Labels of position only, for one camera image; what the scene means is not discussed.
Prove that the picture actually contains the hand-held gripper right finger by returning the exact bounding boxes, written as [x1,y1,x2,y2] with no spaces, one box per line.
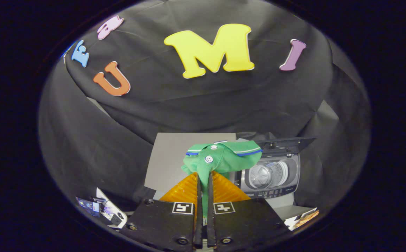
[206,171,291,250]

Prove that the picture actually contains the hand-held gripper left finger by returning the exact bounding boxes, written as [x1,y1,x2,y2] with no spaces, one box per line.
[120,171,203,251]

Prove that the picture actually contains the green polo shirt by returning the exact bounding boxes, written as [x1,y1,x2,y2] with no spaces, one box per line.
[181,140,263,217]

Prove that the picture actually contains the grey washing machine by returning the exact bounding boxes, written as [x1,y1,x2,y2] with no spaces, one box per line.
[233,153,301,200]

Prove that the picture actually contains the grey cabinet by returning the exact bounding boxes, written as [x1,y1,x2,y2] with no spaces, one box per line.
[144,132,237,200]

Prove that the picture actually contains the blue and white clutter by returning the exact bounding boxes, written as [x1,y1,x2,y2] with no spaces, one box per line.
[75,187,129,230]

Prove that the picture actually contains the white and orange papers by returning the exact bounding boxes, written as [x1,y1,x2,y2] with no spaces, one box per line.
[283,207,320,231]

